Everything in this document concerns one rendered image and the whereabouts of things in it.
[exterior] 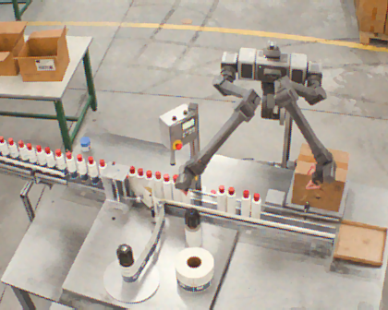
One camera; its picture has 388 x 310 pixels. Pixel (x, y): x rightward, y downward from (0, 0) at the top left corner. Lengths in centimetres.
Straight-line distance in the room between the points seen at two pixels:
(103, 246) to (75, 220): 31
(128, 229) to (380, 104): 303
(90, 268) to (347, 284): 141
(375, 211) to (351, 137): 173
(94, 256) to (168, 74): 285
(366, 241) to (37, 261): 190
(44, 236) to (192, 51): 312
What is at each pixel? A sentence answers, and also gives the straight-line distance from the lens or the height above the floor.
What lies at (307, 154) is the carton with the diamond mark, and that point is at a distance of 355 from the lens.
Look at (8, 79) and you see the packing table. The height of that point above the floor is 78.
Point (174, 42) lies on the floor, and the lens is 631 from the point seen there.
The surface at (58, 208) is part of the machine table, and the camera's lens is 376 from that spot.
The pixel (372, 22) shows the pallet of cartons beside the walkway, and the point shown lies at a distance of 640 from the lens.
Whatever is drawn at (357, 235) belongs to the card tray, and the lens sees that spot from 358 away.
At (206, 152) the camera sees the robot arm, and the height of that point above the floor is 146.
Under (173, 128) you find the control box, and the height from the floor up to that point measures 145.
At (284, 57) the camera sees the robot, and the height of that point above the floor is 153.
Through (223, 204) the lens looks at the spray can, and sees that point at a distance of 348.
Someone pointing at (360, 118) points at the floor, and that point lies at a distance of 555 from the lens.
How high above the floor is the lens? 364
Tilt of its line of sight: 46 degrees down
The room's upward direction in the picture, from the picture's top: 3 degrees counter-clockwise
